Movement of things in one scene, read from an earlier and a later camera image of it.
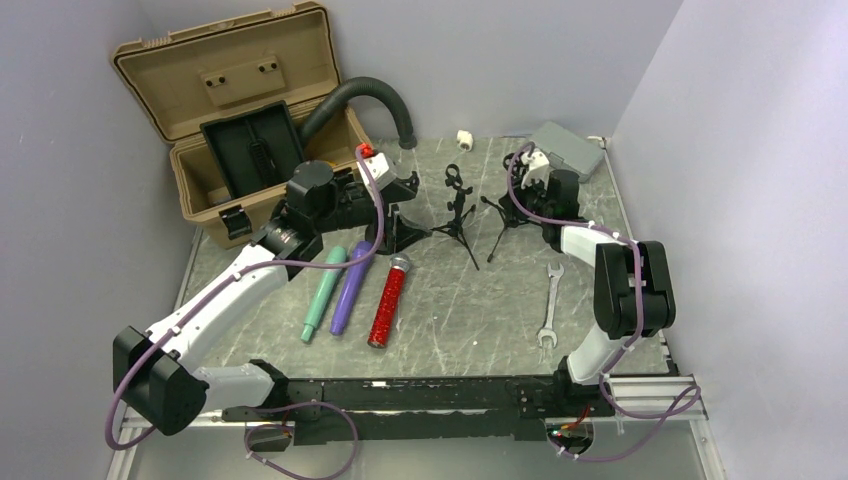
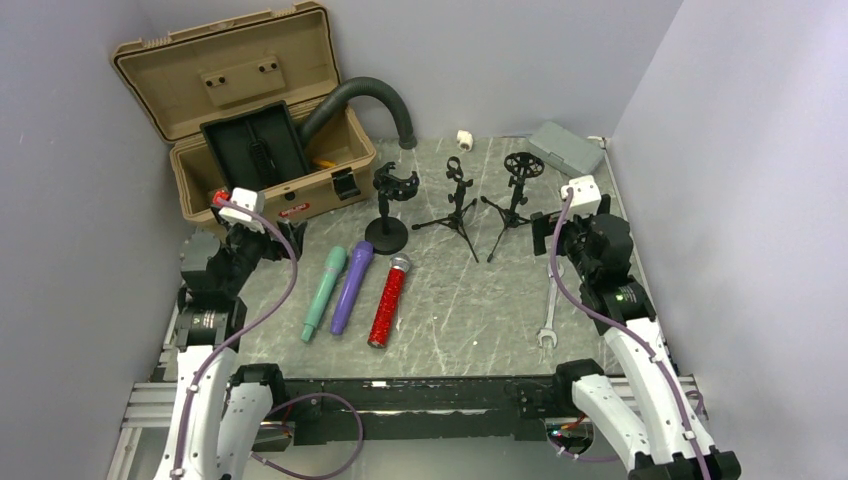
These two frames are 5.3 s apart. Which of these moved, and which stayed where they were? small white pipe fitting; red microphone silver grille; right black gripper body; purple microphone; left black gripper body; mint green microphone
Moved: right black gripper body; left black gripper body
Stayed: red microphone silver grille; small white pipe fitting; purple microphone; mint green microphone
